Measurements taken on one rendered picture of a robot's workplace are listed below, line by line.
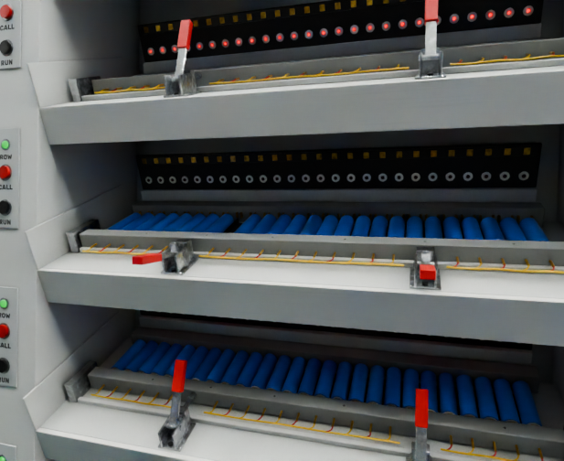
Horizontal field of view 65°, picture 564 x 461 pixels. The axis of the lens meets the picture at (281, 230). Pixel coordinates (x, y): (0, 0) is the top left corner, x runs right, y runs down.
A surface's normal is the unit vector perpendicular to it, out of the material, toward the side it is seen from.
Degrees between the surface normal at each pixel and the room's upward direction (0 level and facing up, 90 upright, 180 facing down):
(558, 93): 112
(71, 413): 22
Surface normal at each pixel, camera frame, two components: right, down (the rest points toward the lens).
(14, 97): -0.29, 0.00
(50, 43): 0.96, 0.02
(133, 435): -0.09, -0.92
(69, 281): -0.27, 0.38
